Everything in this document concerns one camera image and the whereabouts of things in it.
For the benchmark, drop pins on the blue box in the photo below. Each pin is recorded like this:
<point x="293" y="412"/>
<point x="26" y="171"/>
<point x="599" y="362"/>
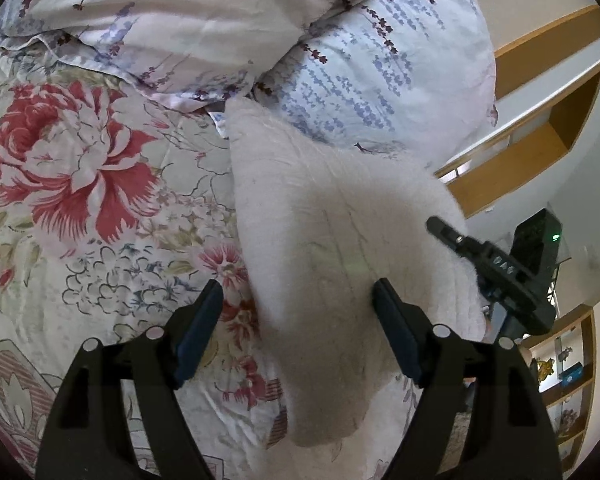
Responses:
<point x="575" y="376"/>

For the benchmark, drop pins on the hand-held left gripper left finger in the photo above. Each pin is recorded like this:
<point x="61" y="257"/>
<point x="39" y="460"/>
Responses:
<point x="200" y="330"/>

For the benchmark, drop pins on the wooden wall shelf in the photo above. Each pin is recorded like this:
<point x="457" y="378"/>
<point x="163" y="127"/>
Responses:
<point x="530" y="155"/>

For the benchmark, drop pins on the wooden display shelf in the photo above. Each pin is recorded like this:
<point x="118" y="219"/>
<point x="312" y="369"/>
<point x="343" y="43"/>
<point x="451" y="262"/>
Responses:
<point x="587" y="350"/>

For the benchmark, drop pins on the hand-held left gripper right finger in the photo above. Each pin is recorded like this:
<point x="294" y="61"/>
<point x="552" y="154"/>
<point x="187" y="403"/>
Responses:
<point x="397" y="335"/>

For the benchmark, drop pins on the yellow figurine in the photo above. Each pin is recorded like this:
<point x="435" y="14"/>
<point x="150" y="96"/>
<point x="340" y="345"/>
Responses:
<point x="545" y="367"/>

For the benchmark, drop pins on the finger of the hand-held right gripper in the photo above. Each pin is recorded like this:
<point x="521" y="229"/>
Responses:
<point x="495" y="265"/>

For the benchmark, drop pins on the blue sprig floral pillow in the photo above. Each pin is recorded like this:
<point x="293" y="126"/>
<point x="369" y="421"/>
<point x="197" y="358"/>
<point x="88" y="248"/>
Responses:
<point x="410" y="50"/>

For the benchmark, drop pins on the floral bed sheet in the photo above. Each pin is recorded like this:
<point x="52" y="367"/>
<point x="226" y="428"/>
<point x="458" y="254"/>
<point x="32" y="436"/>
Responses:
<point x="80" y="185"/>

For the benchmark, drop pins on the pink striped floral pillow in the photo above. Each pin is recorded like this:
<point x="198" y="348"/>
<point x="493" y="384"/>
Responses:
<point x="180" y="10"/>

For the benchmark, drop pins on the white fluffy blanket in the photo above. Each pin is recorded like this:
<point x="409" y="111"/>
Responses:
<point x="330" y="240"/>

